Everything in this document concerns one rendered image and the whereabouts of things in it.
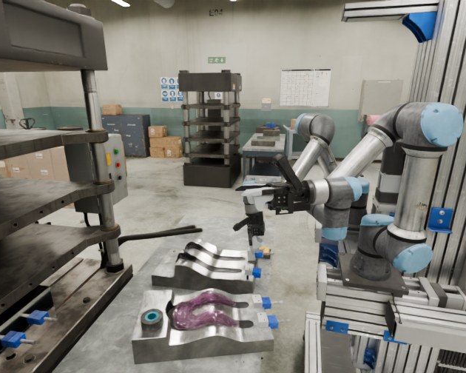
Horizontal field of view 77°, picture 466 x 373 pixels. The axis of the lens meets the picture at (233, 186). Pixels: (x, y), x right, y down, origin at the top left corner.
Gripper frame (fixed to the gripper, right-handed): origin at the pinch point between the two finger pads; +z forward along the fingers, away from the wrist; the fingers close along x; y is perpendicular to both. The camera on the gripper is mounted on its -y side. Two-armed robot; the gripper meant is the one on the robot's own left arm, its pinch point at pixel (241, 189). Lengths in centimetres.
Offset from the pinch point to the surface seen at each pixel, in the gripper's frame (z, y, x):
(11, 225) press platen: 75, 14, 34
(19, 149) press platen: 73, -12, 43
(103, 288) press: 56, 59, 67
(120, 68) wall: 140, -193, 791
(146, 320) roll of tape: 31, 49, 20
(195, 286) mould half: 12, 57, 53
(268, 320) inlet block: -14, 57, 20
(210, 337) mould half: 9, 55, 14
